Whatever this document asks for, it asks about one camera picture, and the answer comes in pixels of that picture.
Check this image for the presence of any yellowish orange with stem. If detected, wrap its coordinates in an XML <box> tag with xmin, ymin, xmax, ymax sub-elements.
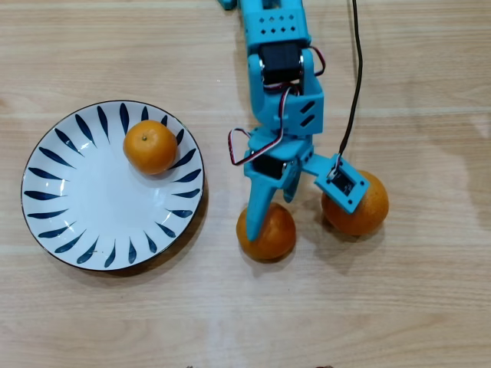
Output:
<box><xmin>236</xmin><ymin>202</ymin><xmax>297</xmax><ymax>261</ymax></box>

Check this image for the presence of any large pebbly orange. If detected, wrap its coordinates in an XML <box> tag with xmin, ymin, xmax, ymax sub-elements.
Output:
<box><xmin>321</xmin><ymin>169</ymin><xmax>390</xmax><ymax>236</ymax></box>

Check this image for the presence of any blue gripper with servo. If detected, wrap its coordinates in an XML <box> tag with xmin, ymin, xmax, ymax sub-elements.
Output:
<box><xmin>243</xmin><ymin>128</ymin><xmax>316</xmax><ymax>243</ymax></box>

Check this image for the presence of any small deep orange mandarin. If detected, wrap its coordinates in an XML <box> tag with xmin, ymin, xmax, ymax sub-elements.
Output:
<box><xmin>122</xmin><ymin>119</ymin><xmax>179</xmax><ymax>176</ymax></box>

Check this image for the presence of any white plate with blue petals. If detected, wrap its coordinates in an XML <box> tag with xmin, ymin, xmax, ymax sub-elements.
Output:
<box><xmin>21</xmin><ymin>99</ymin><xmax>207</xmax><ymax>272</ymax></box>

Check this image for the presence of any black camera cable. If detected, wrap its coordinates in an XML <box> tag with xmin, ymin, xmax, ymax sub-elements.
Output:
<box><xmin>338</xmin><ymin>0</ymin><xmax>364</xmax><ymax>156</ymax></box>

